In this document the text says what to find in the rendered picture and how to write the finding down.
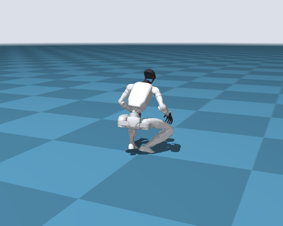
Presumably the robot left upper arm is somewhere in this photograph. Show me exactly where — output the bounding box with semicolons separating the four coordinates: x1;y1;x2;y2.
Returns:
118;84;134;106

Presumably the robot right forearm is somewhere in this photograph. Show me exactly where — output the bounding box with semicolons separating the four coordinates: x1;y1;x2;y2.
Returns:
162;104;171;116

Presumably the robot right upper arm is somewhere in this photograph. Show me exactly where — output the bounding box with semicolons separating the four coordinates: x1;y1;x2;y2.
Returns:
151;86;166;112

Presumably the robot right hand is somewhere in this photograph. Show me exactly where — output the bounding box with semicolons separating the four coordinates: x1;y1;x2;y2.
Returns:
164;113;173;124

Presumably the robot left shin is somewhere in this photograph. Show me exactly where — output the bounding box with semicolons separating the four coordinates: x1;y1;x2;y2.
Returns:
128;129;137;144

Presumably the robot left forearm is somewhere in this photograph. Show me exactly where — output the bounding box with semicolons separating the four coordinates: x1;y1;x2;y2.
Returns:
122;102;132;112

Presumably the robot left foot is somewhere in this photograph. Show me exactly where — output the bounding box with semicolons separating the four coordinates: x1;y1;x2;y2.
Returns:
128;143;138;149

